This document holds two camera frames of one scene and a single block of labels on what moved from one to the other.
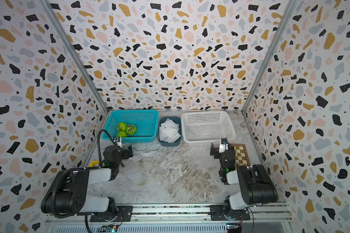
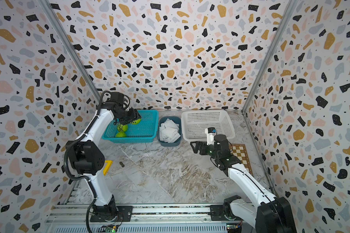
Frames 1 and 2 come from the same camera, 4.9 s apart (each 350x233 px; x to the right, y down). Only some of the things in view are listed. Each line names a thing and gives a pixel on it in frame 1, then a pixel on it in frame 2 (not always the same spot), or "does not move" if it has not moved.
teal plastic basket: [146, 121] does not move
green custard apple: [131, 129] → [136, 122]
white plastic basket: [205, 126] does not move
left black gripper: [125, 154] → [135, 115]
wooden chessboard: [241, 158] does not move
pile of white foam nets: [168, 131] does not move
